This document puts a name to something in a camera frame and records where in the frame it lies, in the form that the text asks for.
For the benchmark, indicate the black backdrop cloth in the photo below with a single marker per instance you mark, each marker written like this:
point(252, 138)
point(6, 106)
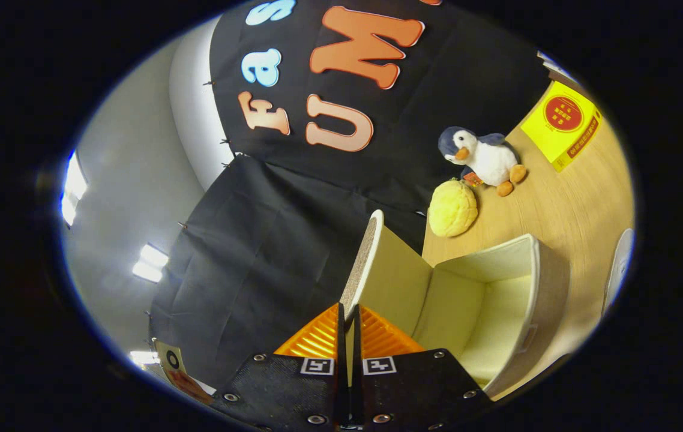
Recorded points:
point(257, 252)

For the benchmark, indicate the white canvas shoe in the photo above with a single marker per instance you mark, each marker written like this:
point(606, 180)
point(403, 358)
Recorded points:
point(619, 270)

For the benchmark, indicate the brown fabric storage box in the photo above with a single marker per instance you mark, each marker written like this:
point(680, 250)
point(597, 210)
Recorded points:
point(473, 306)

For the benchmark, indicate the ceiling light panel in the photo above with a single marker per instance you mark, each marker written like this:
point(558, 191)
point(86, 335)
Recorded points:
point(150, 264)
point(74, 186)

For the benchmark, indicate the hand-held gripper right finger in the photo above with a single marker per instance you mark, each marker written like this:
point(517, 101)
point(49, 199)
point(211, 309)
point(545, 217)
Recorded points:
point(419, 390)

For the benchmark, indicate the yellow round plush toy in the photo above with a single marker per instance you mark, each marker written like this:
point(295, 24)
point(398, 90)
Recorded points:
point(452, 209)

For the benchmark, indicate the yellow book with red circle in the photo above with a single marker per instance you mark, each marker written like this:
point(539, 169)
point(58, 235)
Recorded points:
point(560, 129)

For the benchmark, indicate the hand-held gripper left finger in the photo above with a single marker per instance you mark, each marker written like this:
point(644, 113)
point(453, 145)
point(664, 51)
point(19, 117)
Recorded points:
point(281, 390)

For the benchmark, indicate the penguin plush toy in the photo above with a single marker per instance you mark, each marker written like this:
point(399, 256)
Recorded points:
point(491, 162)

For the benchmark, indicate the beige card with orange print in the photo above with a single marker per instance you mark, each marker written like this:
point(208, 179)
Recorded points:
point(182, 375)

